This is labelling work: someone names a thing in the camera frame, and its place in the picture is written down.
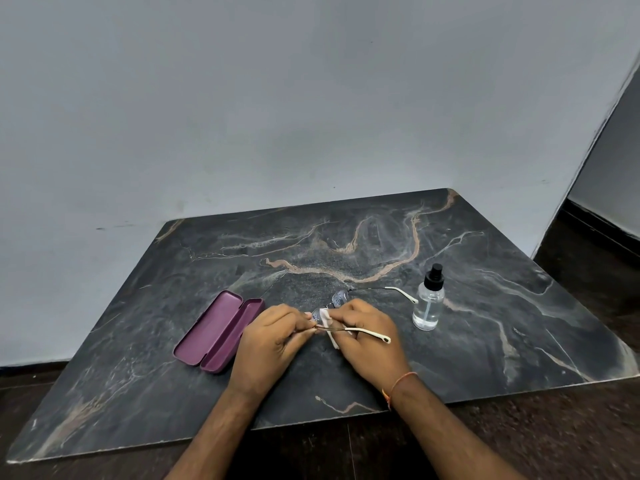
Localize person's left hand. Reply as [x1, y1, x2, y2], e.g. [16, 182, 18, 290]
[227, 303, 319, 395]

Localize person's right hand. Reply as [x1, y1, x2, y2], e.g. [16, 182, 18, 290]
[327, 298, 419, 395]

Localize maroon glasses case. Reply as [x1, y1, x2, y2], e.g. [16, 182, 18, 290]
[172, 290, 266, 374]

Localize white cleaning cloth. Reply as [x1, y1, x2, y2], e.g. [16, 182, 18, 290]
[305, 307, 353, 351]

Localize metal-framed eyeglasses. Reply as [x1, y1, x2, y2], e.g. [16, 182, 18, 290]
[309, 286, 420, 345]

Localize clear spray bottle black cap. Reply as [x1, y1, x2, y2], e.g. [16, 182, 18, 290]
[411, 263, 446, 331]

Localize person's left forearm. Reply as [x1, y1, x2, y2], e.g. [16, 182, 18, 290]
[165, 384, 263, 480]

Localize person's right forearm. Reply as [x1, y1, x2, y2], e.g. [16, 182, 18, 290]
[389, 374, 526, 480]

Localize black skirting board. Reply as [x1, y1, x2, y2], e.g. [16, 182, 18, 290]
[562, 197, 640, 258]
[0, 361, 71, 391]

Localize orange thread bracelet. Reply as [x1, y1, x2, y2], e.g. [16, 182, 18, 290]
[381, 371, 420, 411]

